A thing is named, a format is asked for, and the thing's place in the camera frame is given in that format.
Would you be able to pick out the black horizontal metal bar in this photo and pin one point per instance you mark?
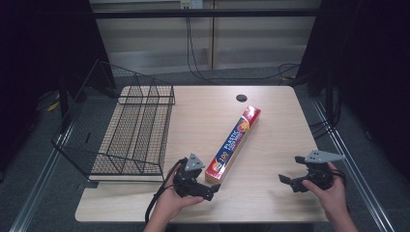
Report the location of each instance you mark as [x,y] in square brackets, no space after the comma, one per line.
[206,13]

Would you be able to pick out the long red plastic wrap box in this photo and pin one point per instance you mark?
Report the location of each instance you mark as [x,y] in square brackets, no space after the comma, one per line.
[233,145]

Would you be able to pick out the person's left hand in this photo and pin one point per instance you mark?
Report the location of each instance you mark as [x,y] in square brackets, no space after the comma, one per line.
[172,201]

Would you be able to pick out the dark curtain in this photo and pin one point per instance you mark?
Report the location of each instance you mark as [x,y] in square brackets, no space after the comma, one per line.
[42,64]
[370,64]

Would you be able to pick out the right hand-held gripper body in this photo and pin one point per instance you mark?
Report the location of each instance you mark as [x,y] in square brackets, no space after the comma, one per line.
[319,170]

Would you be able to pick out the person's right hand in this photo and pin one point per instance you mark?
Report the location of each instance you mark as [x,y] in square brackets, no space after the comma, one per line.
[332,196]

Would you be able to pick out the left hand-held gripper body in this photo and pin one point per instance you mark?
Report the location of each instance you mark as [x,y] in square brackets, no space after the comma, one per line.
[188,175]

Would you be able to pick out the metal floor rail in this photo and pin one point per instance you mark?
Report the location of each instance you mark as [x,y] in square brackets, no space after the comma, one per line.
[354,167]
[38,180]

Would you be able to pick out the white wall socket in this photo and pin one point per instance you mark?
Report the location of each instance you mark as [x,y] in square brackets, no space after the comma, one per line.
[191,4]

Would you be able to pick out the yellow floor object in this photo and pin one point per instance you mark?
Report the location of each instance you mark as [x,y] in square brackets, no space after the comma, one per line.
[54,103]

